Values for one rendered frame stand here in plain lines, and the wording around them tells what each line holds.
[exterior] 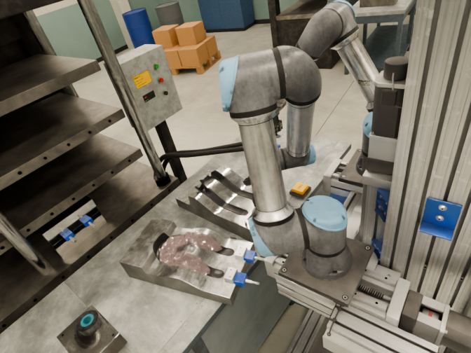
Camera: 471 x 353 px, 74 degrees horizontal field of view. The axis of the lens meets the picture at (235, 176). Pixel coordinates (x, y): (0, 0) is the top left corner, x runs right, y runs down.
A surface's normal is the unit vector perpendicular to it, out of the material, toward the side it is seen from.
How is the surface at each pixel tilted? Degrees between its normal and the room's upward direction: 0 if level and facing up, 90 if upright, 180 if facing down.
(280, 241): 74
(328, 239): 90
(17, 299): 0
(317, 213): 7
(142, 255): 0
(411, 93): 90
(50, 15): 90
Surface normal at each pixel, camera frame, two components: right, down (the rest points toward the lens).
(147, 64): 0.76, 0.27
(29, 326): -0.19, -0.77
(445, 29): -0.57, 0.59
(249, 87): 0.04, 0.37
